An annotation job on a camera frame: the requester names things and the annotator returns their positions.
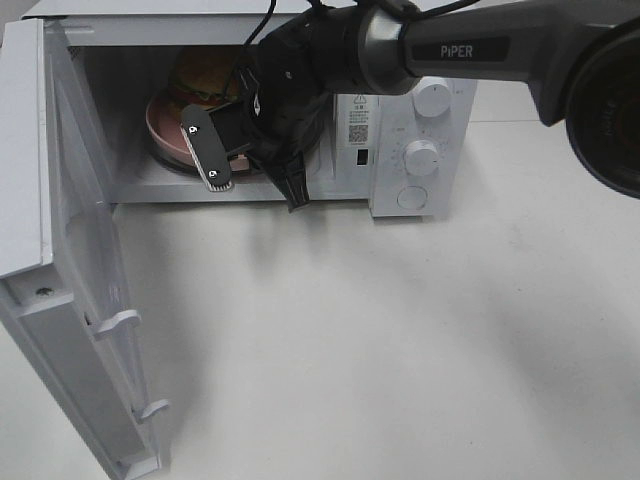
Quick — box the white upper microwave knob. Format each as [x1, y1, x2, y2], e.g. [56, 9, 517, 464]
[411, 77, 452, 118]

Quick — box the white microwave door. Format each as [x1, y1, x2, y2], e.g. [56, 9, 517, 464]
[1, 18, 168, 479]

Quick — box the white microwave knob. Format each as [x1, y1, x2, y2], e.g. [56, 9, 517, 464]
[404, 140, 440, 177]
[411, 77, 452, 118]

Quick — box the glass microwave turntable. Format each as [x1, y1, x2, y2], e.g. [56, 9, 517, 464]
[150, 135, 321, 189]

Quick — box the white lower microwave knob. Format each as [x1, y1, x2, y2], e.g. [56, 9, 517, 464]
[404, 140, 440, 177]

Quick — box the pink round plate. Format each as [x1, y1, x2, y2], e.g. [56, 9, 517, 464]
[144, 89, 261, 174]

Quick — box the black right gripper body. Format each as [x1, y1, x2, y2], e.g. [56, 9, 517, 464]
[236, 69, 330, 211]

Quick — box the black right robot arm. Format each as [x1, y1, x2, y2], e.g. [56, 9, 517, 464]
[240, 1, 639, 209]

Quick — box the white microwave oven body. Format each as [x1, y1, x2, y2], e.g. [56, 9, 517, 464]
[28, 1, 476, 217]

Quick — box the burger with lettuce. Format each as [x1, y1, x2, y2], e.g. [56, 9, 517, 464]
[167, 45, 240, 108]

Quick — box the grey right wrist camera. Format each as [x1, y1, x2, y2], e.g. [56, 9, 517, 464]
[181, 102, 252, 192]

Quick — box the round white door button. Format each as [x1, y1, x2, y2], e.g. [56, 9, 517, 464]
[397, 186, 428, 210]

